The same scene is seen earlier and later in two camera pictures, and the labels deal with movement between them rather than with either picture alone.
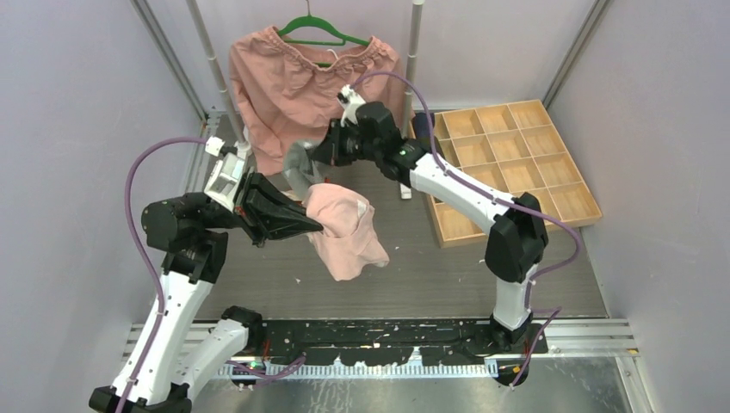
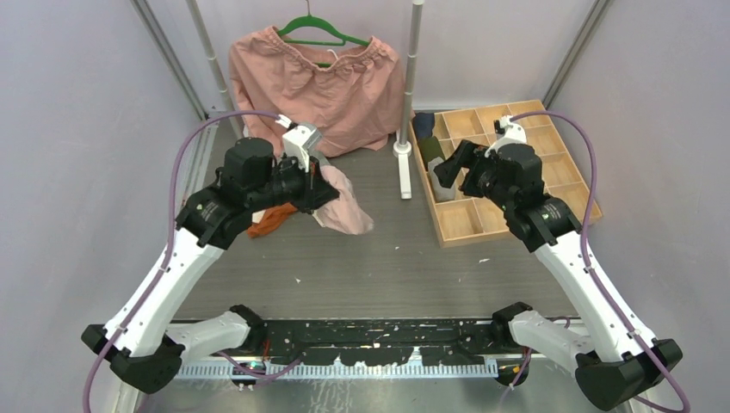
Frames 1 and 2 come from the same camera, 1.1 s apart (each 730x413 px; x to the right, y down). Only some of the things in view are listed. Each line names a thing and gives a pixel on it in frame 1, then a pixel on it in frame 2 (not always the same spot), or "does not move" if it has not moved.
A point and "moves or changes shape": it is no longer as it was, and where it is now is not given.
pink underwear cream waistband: x=347 y=243 moves or changes shape
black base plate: x=386 y=342 does not move
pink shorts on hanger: x=283 y=98 does not move
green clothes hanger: x=316 y=21 does not move
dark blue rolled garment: x=420 y=125 does not move
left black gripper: x=265 y=209 -> x=316 y=192
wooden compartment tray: x=515 y=149 does not move
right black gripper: x=330 y=151 -> x=469 y=155
